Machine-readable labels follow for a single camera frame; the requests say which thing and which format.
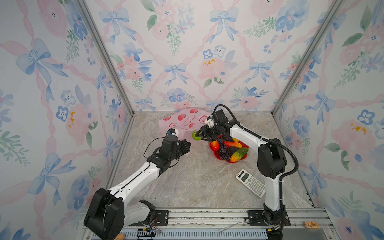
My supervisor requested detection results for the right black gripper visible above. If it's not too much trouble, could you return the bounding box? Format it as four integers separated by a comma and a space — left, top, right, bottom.
194, 126, 220, 143

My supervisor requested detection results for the green kiwi half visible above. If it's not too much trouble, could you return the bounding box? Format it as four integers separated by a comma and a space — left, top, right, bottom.
192, 131, 202, 141

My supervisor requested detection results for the pink plastic bag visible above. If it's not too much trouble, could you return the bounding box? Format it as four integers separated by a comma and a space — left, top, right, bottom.
158, 108, 211, 142

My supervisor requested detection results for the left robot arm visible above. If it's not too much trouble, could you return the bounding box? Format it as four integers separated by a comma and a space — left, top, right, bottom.
84, 134, 191, 240

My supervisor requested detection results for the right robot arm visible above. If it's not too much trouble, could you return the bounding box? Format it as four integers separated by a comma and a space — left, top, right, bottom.
193, 110, 287, 226

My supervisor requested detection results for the red flower-shaped plate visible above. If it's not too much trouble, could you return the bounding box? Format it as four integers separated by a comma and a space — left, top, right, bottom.
209, 135, 249, 164

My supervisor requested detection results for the orange red chili pepper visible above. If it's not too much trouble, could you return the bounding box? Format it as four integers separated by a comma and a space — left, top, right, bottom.
224, 141, 243, 149

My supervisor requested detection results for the dark purple grape bunch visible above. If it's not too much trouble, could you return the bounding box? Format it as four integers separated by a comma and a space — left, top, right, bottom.
218, 142, 232, 162

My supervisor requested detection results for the green yellow cucumber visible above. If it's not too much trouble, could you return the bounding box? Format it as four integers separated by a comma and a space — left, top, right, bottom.
230, 148, 249, 163

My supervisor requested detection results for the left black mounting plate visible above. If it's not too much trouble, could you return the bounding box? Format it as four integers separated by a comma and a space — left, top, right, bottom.
151, 210, 170, 227

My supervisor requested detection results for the black mounting plate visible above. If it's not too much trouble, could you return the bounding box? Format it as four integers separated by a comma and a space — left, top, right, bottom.
151, 210, 170, 227
245, 210, 291, 227

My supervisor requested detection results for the white scientific calculator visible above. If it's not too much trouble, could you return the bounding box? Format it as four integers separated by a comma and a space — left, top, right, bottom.
236, 169, 266, 198

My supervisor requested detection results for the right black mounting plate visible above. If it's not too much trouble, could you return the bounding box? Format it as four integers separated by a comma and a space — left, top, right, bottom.
245, 210, 291, 227

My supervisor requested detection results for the small wooden block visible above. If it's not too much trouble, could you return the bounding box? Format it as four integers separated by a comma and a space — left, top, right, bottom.
304, 221, 320, 229

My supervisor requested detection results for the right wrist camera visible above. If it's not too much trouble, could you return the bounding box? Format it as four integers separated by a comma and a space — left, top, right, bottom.
205, 117, 215, 128

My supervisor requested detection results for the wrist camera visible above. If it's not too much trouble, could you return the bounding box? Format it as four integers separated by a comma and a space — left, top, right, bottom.
166, 128, 179, 138
205, 117, 215, 128

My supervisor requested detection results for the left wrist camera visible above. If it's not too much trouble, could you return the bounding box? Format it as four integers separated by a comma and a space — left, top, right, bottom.
166, 128, 179, 138

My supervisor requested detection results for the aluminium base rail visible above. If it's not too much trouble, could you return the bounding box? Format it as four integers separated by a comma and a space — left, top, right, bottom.
78, 207, 341, 240

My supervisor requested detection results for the orange object at rail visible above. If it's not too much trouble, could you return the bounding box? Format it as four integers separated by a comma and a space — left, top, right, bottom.
115, 234, 125, 240

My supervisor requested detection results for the left corner aluminium post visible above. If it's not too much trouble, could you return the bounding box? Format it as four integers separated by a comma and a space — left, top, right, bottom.
74, 0, 134, 117

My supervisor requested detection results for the corner aluminium post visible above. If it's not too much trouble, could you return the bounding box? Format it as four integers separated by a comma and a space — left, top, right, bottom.
271, 0, 345, 117
74, 0, 134, 117

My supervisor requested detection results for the right corner aluminium post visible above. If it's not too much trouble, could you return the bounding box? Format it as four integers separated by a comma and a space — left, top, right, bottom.
271, 0, 345, 117

